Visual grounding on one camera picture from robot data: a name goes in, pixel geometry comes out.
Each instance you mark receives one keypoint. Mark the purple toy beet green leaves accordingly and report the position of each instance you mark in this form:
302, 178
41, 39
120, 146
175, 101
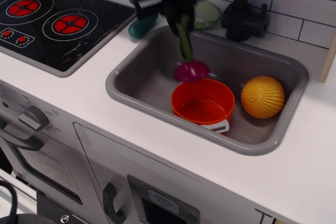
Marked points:
189, 69

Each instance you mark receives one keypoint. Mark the black toy faucet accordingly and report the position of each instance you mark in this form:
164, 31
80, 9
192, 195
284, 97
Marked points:
241, 22

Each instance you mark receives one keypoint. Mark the wooden side panel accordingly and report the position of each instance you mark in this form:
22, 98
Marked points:
329, 60

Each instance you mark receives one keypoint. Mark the dark grey cabinet handle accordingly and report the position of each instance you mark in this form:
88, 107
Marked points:
109, 195

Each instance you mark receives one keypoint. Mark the grey oven knob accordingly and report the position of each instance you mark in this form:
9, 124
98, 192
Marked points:
34, 118

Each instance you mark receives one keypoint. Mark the oven door with window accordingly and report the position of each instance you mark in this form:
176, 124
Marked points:
50, 161

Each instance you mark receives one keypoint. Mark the black toy stove top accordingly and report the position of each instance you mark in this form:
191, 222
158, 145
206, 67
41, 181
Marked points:
59, 36

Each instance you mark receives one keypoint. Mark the orange toy pot white handles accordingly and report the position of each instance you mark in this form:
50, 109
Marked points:
206, 102

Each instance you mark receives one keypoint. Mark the light green toy cabbage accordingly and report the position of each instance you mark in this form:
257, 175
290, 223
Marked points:
206, 15

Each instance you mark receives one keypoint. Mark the yellow ribbed toy ball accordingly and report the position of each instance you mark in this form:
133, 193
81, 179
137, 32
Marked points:
263, 97

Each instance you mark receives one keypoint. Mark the grey dishwasher control panel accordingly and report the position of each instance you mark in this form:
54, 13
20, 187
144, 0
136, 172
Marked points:
156, 206

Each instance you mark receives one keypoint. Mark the dark green toy cucumber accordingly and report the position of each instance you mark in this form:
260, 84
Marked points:
141, 26

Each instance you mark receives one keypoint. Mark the grey plastic sink basin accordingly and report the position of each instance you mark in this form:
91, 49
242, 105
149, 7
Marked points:
144, 81

